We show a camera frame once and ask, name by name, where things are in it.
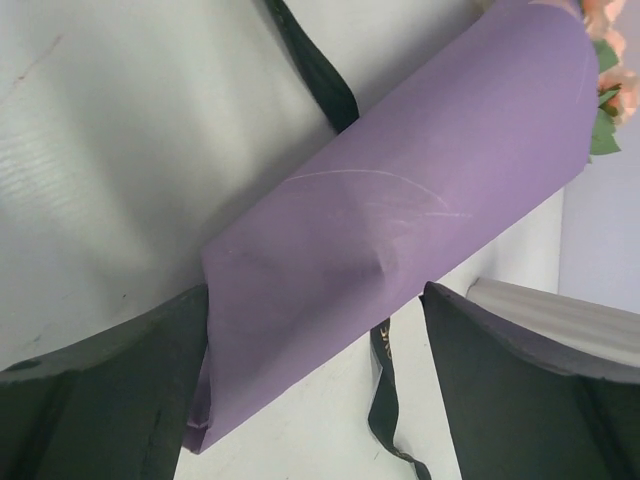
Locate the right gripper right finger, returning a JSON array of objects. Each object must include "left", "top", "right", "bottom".
[{"left": 421, "top": 282, "right": 639, "bottom": 479}]

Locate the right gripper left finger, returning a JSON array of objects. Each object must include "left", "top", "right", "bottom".
[{"left": 1, "top": 285, "right": 208, "bottom": 479}]

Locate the purple wrapping paper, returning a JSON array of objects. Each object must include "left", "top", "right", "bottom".
[{"left": 184, "top": 1, "right": 599, "bottom": 453}]

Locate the pink rose stem one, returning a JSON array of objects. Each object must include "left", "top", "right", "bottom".
[{"left": 579, "top": 0, "right": 639, "bottom": 158}]

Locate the black ribbon gold lettering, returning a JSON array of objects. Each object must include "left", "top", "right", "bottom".
[{"left": 264, "top": 0, "right": 431, "bottom": 480}]

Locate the white ribbed ceramic vase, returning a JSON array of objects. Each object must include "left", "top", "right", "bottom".
[{"left": 466, "top": 278, "right": 639, "bottom": 385}]

